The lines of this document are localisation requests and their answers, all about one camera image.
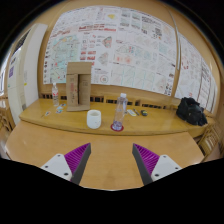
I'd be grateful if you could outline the white flat packet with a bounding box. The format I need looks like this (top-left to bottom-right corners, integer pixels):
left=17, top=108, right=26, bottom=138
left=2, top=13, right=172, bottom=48
left=127, top=109, right=137, bottom=116

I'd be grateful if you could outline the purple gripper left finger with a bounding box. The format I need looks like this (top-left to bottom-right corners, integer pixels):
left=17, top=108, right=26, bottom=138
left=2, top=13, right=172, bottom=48
left=42, top=143, right=91, bottom=185

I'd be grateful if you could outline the small blue sticker item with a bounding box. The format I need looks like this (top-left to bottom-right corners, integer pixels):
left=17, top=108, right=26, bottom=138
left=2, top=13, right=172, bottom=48
left=56, top=106, right=63, bottom=114

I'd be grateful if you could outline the white cup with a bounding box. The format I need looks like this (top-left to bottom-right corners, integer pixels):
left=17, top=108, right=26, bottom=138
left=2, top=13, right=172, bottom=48
left=87, top=110, right=101, bottom=129

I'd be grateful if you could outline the small dark object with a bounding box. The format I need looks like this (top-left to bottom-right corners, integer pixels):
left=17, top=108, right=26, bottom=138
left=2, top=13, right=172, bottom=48
left=141, top=110, right=148, bottom=116

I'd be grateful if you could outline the red round coaster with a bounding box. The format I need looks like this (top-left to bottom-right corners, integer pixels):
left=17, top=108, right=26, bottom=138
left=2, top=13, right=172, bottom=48
left=110, top=124, right=124, bottom=132

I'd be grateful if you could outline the white standing air conditioner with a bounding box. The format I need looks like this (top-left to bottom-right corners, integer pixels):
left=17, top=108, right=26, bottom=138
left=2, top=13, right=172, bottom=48
left=7, top=23, right=47, bottom=124

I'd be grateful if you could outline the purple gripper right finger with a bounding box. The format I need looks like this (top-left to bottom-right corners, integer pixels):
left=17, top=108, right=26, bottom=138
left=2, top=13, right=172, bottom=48
left=132, top=144, right=181, bottom=185

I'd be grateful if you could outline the black bag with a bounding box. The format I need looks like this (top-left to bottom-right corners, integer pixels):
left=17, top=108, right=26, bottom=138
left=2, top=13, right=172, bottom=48
left=176, top=97, right=207, bottom=126

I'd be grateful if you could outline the clear plastic water bottle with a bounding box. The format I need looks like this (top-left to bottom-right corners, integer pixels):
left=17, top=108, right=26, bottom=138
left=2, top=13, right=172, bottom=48
left=113, top=93, right=128, bottom=130

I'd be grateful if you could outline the large wall poster sheet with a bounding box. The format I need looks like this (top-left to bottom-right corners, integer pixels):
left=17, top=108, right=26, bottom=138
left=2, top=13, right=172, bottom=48
left=43, top=6, right=176, bottom=95

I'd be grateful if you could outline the bottle with red label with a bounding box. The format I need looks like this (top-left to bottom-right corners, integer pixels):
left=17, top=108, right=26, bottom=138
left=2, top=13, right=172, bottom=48
left=52, top=83, right=59, bottom=106

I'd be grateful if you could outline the right wall poster sheet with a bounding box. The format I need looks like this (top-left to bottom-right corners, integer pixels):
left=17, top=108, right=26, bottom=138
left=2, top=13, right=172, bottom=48
left=175, top=34, right=217, bottom=113

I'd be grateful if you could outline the brown cardboard box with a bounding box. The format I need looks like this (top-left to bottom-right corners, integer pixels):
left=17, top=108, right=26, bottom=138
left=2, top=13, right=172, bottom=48
left=66, top=62, right=92, bottom=112

